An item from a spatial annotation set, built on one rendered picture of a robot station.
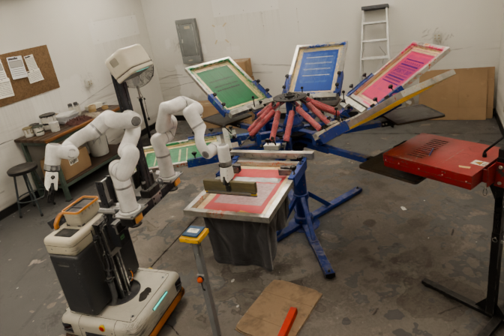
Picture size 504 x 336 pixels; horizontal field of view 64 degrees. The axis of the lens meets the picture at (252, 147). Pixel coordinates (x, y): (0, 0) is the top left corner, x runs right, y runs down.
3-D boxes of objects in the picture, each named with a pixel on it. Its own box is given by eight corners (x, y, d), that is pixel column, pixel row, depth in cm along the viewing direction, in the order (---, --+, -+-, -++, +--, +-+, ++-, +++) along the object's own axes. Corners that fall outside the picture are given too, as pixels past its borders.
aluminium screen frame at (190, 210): (269, 223, 235) (268, 217, 234) (184, 215, 259) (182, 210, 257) (305, 166, 301) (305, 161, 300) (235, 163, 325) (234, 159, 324)
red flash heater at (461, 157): (514, 166, 246) (516, 148, 242) (478, 195, 222) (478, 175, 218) (421, 145, 293) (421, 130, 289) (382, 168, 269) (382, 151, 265)
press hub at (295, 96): (319, 237, 378) (304, 97, 331) (279, 232, 394) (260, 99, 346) (328, 215, 411) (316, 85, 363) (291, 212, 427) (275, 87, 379)
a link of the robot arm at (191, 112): (162, 105, 246) (176, 98, 258) (181, 135, 249) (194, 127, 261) (178, 93, 237) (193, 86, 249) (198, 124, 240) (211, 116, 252)
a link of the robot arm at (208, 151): (196, 125, 251) (214, 154, 254) (184, 132, 241) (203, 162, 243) (205, 119, 246) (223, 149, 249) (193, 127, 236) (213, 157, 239)
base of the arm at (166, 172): (151, 180, 271) (145, 159, 266) (161, 172, 282) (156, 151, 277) (171, 181, 266) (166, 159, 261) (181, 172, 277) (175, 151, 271)
